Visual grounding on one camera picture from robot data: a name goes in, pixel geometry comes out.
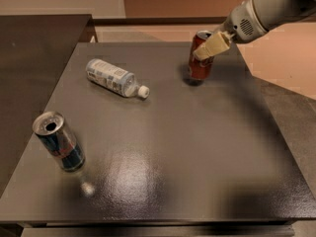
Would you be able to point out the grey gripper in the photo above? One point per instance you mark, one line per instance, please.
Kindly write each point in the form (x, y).
(243, 21)

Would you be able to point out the red coke can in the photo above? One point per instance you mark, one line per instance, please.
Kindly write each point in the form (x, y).
(199, 69)

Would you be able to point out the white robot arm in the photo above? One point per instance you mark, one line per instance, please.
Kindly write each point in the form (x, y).
(273, 13)

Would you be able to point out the clear plastic water bottle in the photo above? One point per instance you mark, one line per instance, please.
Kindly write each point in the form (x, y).
(115, 79)

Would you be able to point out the dark energy drink can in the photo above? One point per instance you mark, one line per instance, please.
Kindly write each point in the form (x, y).
(55, 134)

